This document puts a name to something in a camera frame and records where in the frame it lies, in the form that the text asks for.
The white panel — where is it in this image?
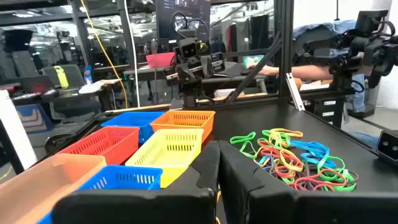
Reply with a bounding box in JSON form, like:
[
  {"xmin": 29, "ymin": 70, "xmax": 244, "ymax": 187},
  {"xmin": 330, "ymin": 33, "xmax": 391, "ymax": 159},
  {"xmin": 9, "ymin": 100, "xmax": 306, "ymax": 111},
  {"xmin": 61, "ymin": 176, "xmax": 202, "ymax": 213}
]
[{"xmin": 0, "ymin": 89, "xmax": 39, "ymax": 171}]

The black monitor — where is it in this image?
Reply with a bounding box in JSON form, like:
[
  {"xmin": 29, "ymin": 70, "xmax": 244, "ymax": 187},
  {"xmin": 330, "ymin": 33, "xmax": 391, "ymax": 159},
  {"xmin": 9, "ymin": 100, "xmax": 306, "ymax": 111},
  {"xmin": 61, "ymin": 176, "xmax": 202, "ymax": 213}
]
[{"xmin": 155, "ymin": 0, "xmax": 212, "ymax": 43}]

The black diagonal frame strut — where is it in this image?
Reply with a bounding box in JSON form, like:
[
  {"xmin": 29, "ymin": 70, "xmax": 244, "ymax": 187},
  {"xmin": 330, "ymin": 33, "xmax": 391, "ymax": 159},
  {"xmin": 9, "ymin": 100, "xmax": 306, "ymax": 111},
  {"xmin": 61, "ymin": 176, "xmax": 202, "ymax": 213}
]
[{"xmin": 224, "ymin": 39, "xmax": 282, "ymax": 104}]

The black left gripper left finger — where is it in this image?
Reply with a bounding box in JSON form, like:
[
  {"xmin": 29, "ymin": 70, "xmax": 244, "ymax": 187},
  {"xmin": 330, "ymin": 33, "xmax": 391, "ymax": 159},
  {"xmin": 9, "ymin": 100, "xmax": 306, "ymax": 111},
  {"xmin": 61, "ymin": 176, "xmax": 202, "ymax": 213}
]
[{"xmin": 52, "ymin": 140, "xmax": 221, "ymax": 224}]

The grey office chair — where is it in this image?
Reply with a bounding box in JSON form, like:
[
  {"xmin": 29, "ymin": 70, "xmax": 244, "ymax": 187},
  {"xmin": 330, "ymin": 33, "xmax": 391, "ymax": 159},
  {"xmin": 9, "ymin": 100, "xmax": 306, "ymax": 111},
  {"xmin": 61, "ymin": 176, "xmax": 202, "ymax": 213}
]
[{"xmin": 42, "ymin": 63, "xmax": 102, "ymax": 118}]

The yellow green object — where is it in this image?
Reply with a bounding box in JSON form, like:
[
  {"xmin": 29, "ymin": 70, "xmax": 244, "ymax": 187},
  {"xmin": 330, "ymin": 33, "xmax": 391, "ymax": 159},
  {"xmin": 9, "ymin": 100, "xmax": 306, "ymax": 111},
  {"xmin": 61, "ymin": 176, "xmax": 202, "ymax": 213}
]
[{"xmin": 53, "ymin": 65, "xmax": 70, "ymax": 90}]

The black table clamp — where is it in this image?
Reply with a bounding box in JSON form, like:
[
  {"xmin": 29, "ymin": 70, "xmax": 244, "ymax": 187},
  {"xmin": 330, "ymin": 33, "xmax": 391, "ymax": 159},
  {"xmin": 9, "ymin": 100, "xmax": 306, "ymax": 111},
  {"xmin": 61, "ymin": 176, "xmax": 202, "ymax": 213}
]
[{"xmin": 44, "ymin": 133, "xmax": 77, "ymax": 154}]

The black table-level camera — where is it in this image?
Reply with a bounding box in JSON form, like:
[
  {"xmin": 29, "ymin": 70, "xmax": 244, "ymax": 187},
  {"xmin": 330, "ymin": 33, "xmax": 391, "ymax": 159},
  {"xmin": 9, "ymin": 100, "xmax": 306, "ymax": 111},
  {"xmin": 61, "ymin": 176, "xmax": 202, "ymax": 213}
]
[{"xmin": 375, "ymin": 129, "xmax": 398, "ymax": 167}]

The yellow plastic basket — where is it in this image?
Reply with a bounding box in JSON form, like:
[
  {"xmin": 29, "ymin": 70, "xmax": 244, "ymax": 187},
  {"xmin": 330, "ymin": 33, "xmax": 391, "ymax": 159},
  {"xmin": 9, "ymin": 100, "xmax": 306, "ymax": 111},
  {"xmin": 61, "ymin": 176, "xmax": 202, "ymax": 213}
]
[{"xmin": 125, "ymin": 128, "xmax": 205, "ymax": 189}]

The black drawer cabinet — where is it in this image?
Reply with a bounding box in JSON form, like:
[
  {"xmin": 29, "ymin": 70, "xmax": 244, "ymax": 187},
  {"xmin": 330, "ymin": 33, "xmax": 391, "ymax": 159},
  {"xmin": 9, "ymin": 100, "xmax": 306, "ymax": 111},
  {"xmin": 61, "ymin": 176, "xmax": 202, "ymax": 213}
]
[{"xmin": 306, "ymin": 96, "xmax": 345, "ymax": 129}]

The thick white cable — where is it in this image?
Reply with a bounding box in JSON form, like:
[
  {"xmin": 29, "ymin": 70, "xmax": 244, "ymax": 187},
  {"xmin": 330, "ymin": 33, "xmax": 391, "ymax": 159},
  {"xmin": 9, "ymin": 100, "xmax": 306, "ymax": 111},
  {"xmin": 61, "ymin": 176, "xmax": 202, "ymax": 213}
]
[{"xmin": 123, "ymin": 0, "xmax": 141, "ymax": 108}]

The yellow rubber band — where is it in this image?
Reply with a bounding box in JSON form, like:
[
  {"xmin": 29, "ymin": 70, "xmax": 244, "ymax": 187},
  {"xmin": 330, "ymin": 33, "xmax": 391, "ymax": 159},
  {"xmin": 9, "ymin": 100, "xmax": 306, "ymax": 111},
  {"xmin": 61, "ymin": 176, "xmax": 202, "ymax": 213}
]
[{"xmin": 279, "ymin": 148, "xmax": 305, "ymax": 172}]

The yellow cable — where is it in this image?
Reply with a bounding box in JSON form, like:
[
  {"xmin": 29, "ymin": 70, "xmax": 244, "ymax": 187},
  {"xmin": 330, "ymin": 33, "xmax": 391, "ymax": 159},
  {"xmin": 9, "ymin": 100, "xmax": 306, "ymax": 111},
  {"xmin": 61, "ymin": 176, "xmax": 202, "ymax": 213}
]
[{"xmin": 80, "ymin": 0, "xmax": 129, "ymax": 110}]

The blue bottle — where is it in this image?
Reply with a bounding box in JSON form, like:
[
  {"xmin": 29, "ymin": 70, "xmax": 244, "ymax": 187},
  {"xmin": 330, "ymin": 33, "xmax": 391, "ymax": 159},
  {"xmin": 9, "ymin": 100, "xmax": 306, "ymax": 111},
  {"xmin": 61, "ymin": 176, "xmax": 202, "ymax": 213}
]
[{"xmin": 83, "ymin": 65, "xmax": 94, "ymax": 85}]

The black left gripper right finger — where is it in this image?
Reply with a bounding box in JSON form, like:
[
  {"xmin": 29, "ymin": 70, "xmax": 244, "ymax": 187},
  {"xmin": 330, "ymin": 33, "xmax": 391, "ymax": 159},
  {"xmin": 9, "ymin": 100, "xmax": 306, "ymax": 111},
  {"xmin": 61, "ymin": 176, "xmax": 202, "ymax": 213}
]
[{"xmin": 218, "ymin": 139, "xmax": 398, "ymax": 224}]

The blue box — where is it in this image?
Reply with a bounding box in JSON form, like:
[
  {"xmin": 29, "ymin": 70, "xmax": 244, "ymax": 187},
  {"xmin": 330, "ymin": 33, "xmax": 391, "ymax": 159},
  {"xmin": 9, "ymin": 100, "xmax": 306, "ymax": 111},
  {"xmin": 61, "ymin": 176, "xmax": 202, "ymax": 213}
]
[{"xmin": 15, "ymin": 104, "xmax": 54, "ymax": 134}]

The white metal bracket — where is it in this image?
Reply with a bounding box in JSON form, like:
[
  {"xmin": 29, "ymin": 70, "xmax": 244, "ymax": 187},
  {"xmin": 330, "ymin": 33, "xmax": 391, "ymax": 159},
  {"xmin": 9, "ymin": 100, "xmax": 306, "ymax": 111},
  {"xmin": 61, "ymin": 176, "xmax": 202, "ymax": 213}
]
[{"xmin": 285, "ymin": 72, "xmax": 306, "ymax": 112}]

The red plastic container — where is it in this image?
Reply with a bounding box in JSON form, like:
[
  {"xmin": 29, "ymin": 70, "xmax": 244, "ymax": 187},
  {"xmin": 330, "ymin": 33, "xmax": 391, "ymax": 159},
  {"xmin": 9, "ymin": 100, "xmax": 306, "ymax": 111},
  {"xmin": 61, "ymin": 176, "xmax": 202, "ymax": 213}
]
[{"xmin": 145, "ymin": 52, "xmax": 177, "ymax": 68}]

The red plastic basket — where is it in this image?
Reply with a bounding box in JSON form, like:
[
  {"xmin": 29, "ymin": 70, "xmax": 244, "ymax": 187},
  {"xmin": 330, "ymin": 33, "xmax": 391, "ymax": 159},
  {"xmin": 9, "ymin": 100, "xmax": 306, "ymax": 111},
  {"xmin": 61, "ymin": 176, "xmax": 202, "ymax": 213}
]
[{"xmin": 57, "ymin": 126, "xmax": 140, "ymax": 166}]

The person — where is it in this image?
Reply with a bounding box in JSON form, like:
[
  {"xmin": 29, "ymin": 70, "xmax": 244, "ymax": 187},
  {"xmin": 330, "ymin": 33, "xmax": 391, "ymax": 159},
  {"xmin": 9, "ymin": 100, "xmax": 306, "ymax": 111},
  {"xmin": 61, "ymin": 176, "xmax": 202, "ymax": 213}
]
[{"xmin": 247, "ymin": 20, "xmax": 368, "ymax": 113}]

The black vertical frame post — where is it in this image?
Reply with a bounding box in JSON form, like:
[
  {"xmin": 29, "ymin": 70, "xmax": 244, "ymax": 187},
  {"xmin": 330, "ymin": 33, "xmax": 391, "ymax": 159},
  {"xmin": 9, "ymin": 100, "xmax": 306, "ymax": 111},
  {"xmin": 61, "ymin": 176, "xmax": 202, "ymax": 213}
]
[{"xmin": 273, "ymin": 0, "xmax": 295, "ymax": 98}]

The blue rubber band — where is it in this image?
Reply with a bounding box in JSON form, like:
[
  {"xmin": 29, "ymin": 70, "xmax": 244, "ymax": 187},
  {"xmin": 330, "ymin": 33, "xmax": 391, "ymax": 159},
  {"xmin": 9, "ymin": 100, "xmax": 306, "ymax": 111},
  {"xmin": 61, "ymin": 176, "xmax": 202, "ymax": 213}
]
[
  {"xmin": 300, "ymin": 151, "xmax": 337, "ymax": 170},
  {"xmin": 289, "ymin": 139, "xmax": 331, "ymax": 159}
]

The peach plastic bin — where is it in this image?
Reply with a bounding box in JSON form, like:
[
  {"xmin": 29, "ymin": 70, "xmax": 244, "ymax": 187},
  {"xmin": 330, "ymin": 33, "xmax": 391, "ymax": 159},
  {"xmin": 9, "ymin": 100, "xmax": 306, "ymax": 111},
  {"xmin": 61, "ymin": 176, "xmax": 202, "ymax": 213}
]
[{"xmin": 0, "ymin": 153, "xmax": 107, "ymax": 224}]

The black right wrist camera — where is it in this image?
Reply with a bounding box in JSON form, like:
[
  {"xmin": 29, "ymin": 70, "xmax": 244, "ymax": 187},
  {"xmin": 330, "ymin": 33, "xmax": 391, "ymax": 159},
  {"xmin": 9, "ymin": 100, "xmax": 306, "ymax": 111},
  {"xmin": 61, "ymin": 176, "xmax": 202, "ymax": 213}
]
[{"xmin": 179, "ymin": 37, "xmax": 200, "ymax": 60}]

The green rubber band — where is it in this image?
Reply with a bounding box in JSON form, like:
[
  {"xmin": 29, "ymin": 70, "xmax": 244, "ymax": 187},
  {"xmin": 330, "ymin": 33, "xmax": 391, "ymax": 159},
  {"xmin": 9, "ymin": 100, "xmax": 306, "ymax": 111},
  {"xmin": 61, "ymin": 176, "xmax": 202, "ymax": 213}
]
[
  {"xmin": 239, "ymin": 141, "xmax": 259, "ymax": 159},
  {"xmin": 328, "ymin": 169, "xmax": 359, "ymax": 192},
  {"xmin": 229, "ymin": 131, "xmax": 257, "ymax": 145},
  {"xmin": 317, "ymin": 155, "xmax": 346, "ymax": 181}
]

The grey laptop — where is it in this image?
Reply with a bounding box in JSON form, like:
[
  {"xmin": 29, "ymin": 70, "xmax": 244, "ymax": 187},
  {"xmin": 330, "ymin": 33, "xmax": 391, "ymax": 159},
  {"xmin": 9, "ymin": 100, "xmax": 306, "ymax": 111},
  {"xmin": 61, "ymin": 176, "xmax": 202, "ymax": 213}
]
[{"xmin": 12, "ymin": 74, "xmax": 60, "ymax": 102}]

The red rubber band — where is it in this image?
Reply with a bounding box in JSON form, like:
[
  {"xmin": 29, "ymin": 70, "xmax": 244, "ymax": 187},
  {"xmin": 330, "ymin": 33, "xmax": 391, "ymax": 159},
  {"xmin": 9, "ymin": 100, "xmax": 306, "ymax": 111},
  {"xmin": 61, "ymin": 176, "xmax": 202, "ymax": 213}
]
[{"xmin": 294, "ymin": 169, "xmax": 348, "ymax": 192}]

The orange rubber band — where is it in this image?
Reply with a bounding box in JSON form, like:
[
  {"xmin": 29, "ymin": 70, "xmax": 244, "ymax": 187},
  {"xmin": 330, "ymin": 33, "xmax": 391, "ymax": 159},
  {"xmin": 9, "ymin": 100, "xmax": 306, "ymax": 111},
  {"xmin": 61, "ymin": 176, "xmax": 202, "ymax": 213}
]
[{"xmin": 269, "ymin": 128, "xmax": 304, "ymax": 139}]

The orange plastic basket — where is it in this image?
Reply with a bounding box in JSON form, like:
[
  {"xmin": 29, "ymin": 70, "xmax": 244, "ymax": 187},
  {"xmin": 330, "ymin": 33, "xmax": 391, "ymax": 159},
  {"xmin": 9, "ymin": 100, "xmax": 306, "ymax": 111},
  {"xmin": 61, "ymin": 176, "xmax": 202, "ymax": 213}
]
[{"xmin": 150, "ymin": 110, "xmax": 216, "ymax": 144}]

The blue plastic basket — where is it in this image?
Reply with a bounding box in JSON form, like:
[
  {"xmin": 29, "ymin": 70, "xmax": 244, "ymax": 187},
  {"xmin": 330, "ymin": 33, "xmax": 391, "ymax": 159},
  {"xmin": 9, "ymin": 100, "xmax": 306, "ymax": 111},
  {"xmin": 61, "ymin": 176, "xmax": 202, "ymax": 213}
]
[
  {"xmin": 101, "ymin": 111, "xmax": 165, "ymax": 144},
  {"xmin": 37, "ymin": 164, "xmax": 164, "ymax": 224}
]

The dark grey desk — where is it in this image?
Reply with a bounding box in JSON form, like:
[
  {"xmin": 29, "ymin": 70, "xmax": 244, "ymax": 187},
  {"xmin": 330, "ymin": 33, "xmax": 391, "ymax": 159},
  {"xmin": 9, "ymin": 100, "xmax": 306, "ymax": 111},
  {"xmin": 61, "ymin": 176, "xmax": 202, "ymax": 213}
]
[{"xmin": 123, "ymin": 65, "xmax": 175, "ymax": 105}]

